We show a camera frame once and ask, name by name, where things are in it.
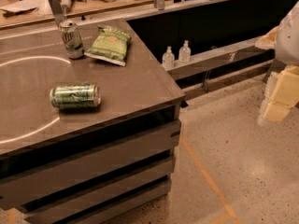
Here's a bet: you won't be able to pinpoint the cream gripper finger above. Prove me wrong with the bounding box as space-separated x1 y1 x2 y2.
262 66 299 122
255 26 278 50

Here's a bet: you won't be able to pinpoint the green soda can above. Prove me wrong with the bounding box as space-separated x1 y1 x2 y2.
50 84 101 109

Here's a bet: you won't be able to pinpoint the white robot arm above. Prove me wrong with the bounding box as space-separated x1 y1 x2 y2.
255 2 299 124

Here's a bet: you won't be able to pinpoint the right clear sanitizer bottle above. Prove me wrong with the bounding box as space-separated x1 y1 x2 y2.
178 40 191 63

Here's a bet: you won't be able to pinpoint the clear sanitizer bottle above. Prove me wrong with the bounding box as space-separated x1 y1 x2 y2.
178 40 191 63
162 47 175 69

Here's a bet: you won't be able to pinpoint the left clear sanitizer bottle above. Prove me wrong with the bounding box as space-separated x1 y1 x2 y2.
162 47 175 69

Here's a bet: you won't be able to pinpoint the green chip bag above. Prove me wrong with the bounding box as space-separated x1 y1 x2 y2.
84 26 132 66

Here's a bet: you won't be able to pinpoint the white papers on desk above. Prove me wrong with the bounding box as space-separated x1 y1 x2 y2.
0 0 46 14

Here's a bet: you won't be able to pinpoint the grey metal bracket post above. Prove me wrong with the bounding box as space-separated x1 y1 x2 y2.
48 0 64 25

